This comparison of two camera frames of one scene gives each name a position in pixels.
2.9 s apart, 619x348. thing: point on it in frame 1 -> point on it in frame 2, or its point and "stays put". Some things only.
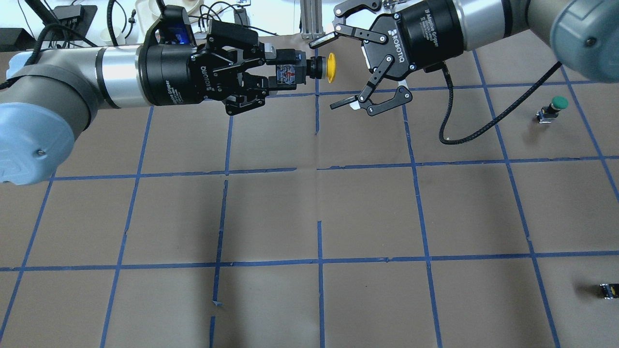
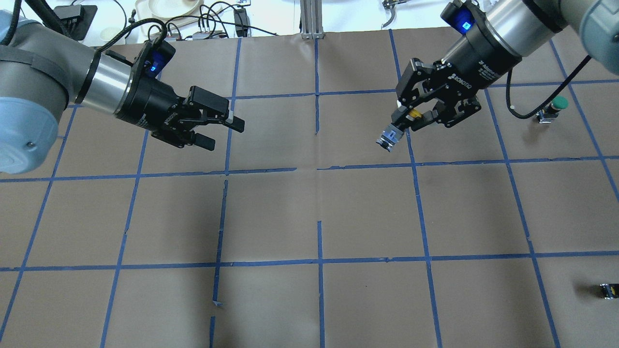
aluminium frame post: [312, 20] stays put
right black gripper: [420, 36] -> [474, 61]
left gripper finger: [245, 41] -> [210, 107]
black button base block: [610, 290] stays put
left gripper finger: [254, 90] -> [204, 141]
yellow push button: [292, 67] -> [394, 131]
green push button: [547, 113] stays put
